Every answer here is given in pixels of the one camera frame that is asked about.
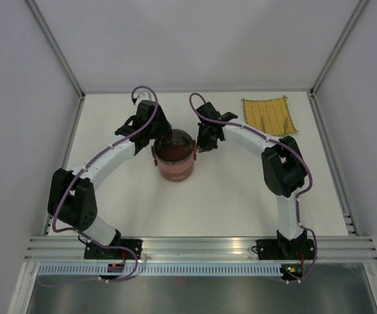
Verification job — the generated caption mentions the red steel bowl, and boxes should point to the red steel bowl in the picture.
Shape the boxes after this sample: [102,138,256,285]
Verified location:
[159,168,193,182]
[156,157,194,175]

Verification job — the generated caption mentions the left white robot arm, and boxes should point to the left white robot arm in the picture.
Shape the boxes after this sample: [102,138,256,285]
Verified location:
[48,100,171,260]

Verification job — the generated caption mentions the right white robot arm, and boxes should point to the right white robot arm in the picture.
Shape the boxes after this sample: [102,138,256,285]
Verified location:
[195,102,316,260]

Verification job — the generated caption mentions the left aluminium frame post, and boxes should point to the left aluminium frame post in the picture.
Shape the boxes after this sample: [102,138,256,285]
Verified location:
[24,0,85,99]

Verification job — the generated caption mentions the white slotted cable duct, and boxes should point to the white slotted cable duct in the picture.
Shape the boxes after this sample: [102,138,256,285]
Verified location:
[38,263,282,277]

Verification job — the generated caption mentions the purple cable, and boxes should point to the purple cable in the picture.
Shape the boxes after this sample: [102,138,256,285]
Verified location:
[51,86,159,282]
[188,93,318,285]

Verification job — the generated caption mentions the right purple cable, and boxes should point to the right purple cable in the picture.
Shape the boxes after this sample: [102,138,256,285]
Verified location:
[188,93,318,285]

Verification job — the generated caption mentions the right aluminium frame post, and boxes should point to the right aluminium frame post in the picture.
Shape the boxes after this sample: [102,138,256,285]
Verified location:
[309,0,370,97]

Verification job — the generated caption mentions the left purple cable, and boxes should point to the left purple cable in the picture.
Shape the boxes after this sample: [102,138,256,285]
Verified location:
[51,86,159,282]

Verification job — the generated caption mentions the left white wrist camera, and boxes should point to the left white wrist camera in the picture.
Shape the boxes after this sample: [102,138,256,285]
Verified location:
[136,91,153,101]

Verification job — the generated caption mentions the aluminium frame post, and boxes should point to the aluminium frame post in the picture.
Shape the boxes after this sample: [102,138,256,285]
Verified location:
[309,0,370,97]
[24,0,85,99]

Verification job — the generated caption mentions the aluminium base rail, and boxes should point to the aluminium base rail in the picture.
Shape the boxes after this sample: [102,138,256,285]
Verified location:
[22,236,377,263]

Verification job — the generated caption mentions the yellow bamboo mat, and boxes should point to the yellow bamboo mat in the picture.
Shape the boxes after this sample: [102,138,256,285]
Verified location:
[242,96,298,135]

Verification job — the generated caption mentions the grey transparent lid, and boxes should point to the grey transparent lid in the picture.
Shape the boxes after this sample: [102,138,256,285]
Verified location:
[151,129,196,166]

